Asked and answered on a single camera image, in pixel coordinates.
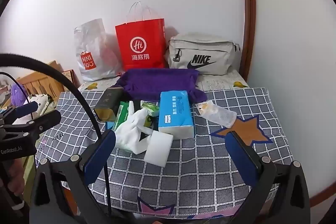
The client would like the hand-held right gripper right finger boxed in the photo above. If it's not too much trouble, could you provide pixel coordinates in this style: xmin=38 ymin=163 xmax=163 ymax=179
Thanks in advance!
xmin=225 ymin=130 xmax=311 ymax=224

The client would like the yellow black cloth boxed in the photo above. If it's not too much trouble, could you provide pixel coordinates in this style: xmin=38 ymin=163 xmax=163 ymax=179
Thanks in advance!
xmin=139 ymin=115 xmax=156 ymax=143

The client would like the white glove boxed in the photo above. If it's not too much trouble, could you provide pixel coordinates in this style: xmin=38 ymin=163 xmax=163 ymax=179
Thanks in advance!
xmin=115 ymin=101 xmax=154 ymax=154

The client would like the small green tissue packet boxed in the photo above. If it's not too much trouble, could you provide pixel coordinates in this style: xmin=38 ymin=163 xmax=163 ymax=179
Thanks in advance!
xmin=140 ymin=101 xmax=160 ymax=117

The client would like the silver plastic bag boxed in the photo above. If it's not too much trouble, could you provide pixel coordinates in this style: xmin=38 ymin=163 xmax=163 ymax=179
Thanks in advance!
xmin=74 ymin=18 xmax=124 ymax=82

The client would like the red paper bag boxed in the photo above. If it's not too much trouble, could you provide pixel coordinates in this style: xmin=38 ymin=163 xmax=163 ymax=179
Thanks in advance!
xmin=115 ymin=2 xmax=166 ymax=72

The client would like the thick black cable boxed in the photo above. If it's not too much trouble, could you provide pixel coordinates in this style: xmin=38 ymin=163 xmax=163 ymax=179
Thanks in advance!
xmin=0 ymin=54 xmax=116 ymax=215

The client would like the blue tissue pack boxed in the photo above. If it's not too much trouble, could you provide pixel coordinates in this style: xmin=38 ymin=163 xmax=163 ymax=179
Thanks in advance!
xmin=158 ymin=91 xmax=195 ymax=139

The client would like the white sponge block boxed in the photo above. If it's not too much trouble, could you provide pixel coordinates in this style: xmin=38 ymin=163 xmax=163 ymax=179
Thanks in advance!
xmin=143 ymin=132 xmax=174 ymax=167

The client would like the white mesh pouch with tag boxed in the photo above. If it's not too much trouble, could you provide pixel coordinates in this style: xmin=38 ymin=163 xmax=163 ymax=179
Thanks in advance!
xmin=196 ymin=101 xmax=237 ymax=128

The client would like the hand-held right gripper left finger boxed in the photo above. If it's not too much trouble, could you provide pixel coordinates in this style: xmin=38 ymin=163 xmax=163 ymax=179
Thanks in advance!
xmin=29 ymin=131 xmax=117 ymax=224

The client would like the purple fluffy cloth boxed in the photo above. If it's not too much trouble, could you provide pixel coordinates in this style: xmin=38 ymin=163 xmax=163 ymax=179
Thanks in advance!
xmin=10 ymin=84 xmax=25 ymax=106

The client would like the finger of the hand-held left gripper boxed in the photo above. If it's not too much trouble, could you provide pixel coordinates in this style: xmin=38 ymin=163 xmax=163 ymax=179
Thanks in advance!
xmin=11 ymin=101 xmax=39 ymax=119
xmin=25 ymin=109 xmax=62 ymax=134

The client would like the dark tin box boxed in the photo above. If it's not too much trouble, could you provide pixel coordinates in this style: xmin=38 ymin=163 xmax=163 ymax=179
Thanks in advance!
xmin=94 ymin=87 xmax=124 ymax=122

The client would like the green tissue pack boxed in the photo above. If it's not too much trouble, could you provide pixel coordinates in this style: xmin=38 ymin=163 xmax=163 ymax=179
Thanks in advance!
xmin=112 ymin=101 xmax=134 ymax=132

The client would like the purple towel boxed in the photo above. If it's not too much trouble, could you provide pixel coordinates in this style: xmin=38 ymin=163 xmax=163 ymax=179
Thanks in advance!
xmin=115 ymin=69 xmax=208 ymax=103

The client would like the person's left hand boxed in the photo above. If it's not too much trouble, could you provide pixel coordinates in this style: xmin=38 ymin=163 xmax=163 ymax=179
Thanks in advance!
xmin=5 ymin=158 xmax=29 ymax=204

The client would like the grey checked blanket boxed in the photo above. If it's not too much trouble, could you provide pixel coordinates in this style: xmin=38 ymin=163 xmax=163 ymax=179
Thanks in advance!
xmin=35 ymin=87 xmax=294 ymax=216

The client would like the beige waist bag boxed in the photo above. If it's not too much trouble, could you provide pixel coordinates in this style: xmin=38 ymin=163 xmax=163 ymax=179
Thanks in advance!
xmin=167 ymin=33 xmax=240 ymax=75

